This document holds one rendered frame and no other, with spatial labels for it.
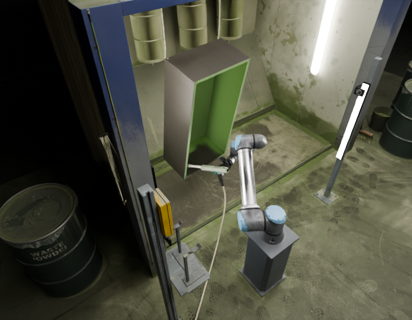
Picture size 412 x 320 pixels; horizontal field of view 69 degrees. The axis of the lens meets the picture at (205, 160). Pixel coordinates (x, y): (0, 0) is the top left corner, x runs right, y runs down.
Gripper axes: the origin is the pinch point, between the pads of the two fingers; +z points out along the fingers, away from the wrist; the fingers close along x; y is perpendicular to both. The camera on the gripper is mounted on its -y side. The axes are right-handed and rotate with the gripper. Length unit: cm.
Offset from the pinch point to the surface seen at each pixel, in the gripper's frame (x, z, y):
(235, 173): 35, -70, 52
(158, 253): -44, 116, -27
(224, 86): 3, -48, -66
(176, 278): -35, 107, 8
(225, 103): 7, -49, -48
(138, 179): -8, 85, -51
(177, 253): -26, 93, 3
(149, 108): 124, -53, -45
